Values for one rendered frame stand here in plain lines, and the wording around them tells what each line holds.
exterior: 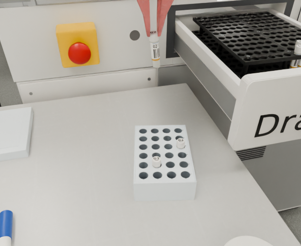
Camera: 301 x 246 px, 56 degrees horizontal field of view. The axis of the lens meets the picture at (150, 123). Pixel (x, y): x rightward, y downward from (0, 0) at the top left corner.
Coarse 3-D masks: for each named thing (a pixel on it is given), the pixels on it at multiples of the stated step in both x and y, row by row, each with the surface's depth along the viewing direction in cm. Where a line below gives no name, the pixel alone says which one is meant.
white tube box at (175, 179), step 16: (144, 128) 47; (160, 128) 47; (176, 128) 47; (144, 144) 44; (160, 144) 43; (176, 144) 43; (144, 160) 41; (176, 160) 41; (144, 176) 40; (160, 176) 39; (176, 176) 38; (192, 176) 38; (144, 192) 38; (160, 192) 39; (176, 192) 39; (192, 192) 39
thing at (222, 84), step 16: (176, 16) 62; (192, 16) 63; (176, 32) 60; (176, 48) 61; (192, 48) 53; (208, 48) 48; (192, 64) 53; (208, 64) 47; (224, 64) 44; (208, 80) 47; (224, 80) 42; (240, 80) 40; (224, 96) 42; (224, 112) 44
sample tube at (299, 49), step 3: (297, 45) 45; (300, 45) 45; (297, 48) 45; (300, 48) 44; (294, 51) 45; (297, 51) 45; (300, 51) 45; (297, 54) 45; (300, 54) 45; (294, 60) 46; (297, 60) 46; (291, 63) 46; (294, 63) 46; (297, 63) 46; (291, 66) 47; (294, 66) 46
